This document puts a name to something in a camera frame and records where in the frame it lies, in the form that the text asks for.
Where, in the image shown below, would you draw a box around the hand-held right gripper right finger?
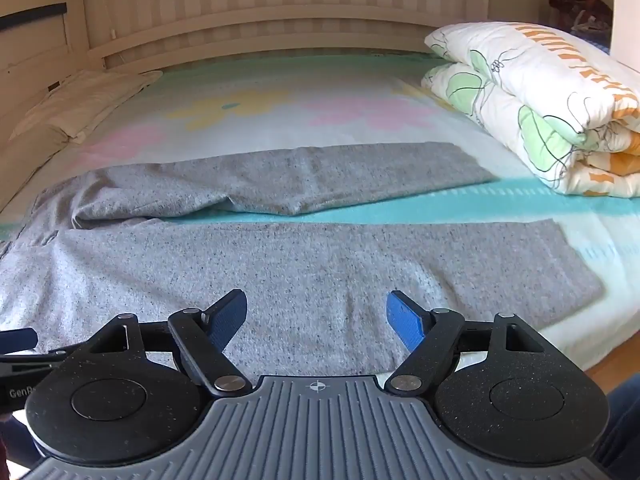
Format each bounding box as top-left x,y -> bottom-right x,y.
384,290 -> 556,396

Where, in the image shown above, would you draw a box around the pastel flower bed sheet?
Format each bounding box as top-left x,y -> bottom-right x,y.
0,52 -> 640,371

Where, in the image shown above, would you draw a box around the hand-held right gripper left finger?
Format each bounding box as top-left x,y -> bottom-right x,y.
75,289 -> 253,398

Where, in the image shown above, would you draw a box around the grey pants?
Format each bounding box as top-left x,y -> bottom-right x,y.
0,141 -> 606,376

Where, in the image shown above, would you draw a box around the dark brown object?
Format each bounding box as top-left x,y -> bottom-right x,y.
549,0 -> 612,38

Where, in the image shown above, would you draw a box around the person's blue trouser leg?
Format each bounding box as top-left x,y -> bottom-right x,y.
602,372 -> 640,467

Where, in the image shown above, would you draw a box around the folded floral quilt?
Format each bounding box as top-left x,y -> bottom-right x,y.
421,21 -> 640,201

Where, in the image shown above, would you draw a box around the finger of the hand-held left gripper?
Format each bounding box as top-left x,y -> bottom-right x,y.
0,328 -> 39,352

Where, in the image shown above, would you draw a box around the cream pillow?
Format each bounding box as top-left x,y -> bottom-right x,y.
10,70 -> 163,143

